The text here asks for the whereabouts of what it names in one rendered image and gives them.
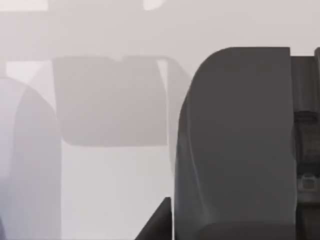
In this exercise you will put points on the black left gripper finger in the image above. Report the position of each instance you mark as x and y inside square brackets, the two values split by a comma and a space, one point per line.
[161, 225]

